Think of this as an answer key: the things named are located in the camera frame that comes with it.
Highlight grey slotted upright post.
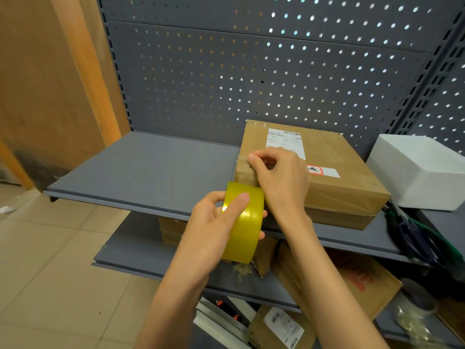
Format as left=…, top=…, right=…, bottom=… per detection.
left=95, top=0, right=135, bottom=132
left=385, top=10, right=465, bottom=137

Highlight cardboard box red blue print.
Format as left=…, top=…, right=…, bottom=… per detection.
left=434, top=298, right=465, bottom=333

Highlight white flat strips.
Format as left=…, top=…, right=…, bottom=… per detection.
left=193, top=296, right=259, bottom=349

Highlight yellow tape roll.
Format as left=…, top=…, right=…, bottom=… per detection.
left=220, top=152, right=265, bottom=264

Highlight grey metal shelf board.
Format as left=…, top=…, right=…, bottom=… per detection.
left=91, top=212, right=302, bottom=313
left=374, top=305, right=465, bottom=349
left=43, top=131, right=429, bottom=267

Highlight person's left forearm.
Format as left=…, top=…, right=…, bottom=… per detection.
left=134, top=276, right=210, bottom=349

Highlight white plastic bin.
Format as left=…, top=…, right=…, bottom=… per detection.
left=366, top=134, right=465, bottom=212

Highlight cardboard box torn white sticker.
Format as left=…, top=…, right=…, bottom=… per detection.
left=158, top=216, right=189, bottom=248

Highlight green handled needle-nose pliers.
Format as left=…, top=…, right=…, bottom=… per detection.
left=385, top=201, right=465, bottom=273

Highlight cardboard box barcode label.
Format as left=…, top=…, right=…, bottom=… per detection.
left=248, top=304, right=317, bottom=349

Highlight brown cardboard box white labels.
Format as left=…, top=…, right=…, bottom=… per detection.
left=234, top=119, right=391, bottom=231

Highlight brown wooden panel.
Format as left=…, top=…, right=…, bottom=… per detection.
left=0, top=0, right=131, bottom=193

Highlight grey perforated back panel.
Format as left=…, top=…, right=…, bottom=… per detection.
left=96, top=0, right=465, bottom=160
left=406, top=43, right=465, bottom=157

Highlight person's right hand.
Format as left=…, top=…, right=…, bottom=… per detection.
left=247, top=147, right=312, bottom=230

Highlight person's right forearm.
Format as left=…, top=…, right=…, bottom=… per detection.
left=281, top=220, right=389, bottom=349

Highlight white tape roll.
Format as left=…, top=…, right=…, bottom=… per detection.
left=398, top=278, right=438, bottom=313

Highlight crumpled clear plastic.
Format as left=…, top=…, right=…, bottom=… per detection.
left=394, top=301, right=448, bottom=349

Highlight person's left hand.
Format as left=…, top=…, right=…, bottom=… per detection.
left=169, top=191, right=268, bottom=292

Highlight black scissors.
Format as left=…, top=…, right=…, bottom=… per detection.
left=387, top=206, right=444, bottom=266

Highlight cardboard box red lettering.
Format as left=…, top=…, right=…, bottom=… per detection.
left=270, top=241, right=403, bottom=324

